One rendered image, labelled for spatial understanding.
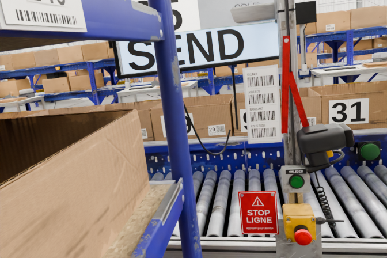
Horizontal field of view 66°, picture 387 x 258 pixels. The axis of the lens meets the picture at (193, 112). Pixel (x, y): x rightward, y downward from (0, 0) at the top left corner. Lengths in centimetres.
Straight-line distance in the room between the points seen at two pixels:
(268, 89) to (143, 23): 52
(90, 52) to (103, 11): 653
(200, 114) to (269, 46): 64
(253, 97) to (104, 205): 56
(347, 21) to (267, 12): 529
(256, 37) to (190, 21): 19
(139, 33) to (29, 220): 16
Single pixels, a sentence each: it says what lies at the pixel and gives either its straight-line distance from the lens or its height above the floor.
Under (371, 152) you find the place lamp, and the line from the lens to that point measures 144.
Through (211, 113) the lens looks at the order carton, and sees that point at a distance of 140.
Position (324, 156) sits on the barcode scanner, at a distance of 77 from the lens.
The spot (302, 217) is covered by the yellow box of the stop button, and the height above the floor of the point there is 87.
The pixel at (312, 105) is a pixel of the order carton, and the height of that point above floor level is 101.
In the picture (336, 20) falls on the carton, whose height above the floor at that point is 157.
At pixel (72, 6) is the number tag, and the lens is 18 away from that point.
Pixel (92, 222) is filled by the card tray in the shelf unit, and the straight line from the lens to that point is 26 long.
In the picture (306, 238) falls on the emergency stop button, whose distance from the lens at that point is 79.
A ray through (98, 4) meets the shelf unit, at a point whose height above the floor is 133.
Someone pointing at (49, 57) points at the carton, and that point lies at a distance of 728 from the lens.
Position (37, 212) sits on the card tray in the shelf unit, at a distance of 21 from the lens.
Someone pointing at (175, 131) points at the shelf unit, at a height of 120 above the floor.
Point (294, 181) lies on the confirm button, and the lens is 80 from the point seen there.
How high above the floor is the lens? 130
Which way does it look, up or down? 11 degrees down
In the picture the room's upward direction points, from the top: 7 degrees counter-clockwise
